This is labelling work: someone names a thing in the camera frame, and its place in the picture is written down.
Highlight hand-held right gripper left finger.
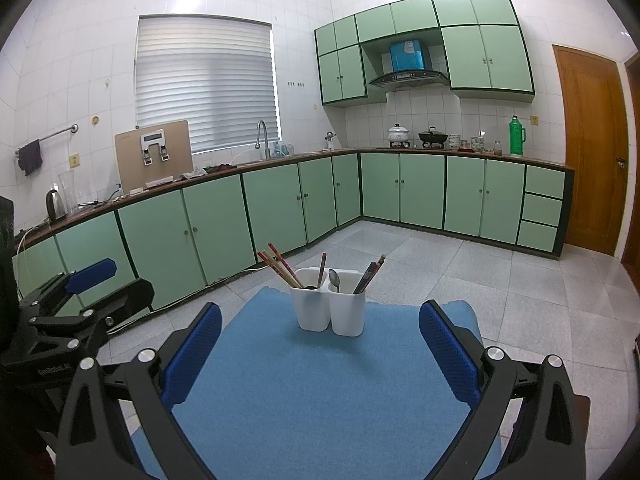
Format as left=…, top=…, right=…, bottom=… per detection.
left=52, top=301, right=223, bottom=480

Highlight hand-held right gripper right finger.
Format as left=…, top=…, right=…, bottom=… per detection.
left=419, top=300, right=588, bottom=480

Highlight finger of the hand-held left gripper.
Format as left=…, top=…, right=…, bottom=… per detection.
left=20, top=258, right=118, bottom=317
left=30, top=277, right=156, bottom=348

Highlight white plastic utensil holder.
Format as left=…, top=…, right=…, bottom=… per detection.
left=327, top=270, right=367, bottom=337
left=290, top=267, right=333, bottom=332

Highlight wooden chopstick with red end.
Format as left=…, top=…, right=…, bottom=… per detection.
left=261, top=251, right=300, bottom=288
left=272, top=247, right=304, bottom=288
left=256, top=250, right=297, bottom=289
left=266, top=243, right=302, bottom=288

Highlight steel electric kettle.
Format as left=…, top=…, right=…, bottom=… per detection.
left=45, top=188, right=68, bottom=222

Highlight clear glass pitcher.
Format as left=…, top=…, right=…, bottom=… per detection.
left=58, top=169, right=81, bottom=215

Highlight long green base cabinet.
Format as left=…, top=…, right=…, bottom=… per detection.
left=12, top=152, right=362, bottom=313

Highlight blue mat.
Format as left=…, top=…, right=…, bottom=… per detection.
left=127, top=285, right=503, bottom=480

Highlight beige water purifier panel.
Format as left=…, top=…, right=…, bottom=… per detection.
left=114, top=120, right=195, bottom=196

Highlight dark towel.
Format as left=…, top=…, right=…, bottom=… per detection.
left=17, top=140, right=44, bottom=177

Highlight green base cabinet with drawers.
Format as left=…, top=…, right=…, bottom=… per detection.
left=360, top=152, right=576, bottom=261

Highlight metal kitchen faucet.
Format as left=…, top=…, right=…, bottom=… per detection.
left=255, top=119, right=273, bottom=161

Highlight brown countertop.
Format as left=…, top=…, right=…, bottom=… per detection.
left=15, top=146, right=576, bottom=248

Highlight white window blinds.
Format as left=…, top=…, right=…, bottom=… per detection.
left=135, top=14, right=282, bottom=156

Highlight black wok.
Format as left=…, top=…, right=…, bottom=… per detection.
left=418, top=126, right=449, bottom=150

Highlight white cooking pot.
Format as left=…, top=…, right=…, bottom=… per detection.
left=386, top=122, right=412, bottom=149

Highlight green thermos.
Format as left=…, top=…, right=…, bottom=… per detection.
left=508, top=115, right=527, bottom=157

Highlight wooden door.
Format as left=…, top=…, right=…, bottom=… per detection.
left=551, top=44, right=632, bottom=258

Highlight range hood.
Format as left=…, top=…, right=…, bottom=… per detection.
left=369, top=39, right=450, bottom=93

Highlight white cable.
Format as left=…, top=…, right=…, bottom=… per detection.
left=14, top=225, right=43, bottom=301

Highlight metal towel rail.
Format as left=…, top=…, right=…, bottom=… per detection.
left=14, top=123, right=80, bottom=157

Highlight small green wall cabinet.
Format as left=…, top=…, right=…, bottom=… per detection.
left=354, top=0, right=442, bottom=45

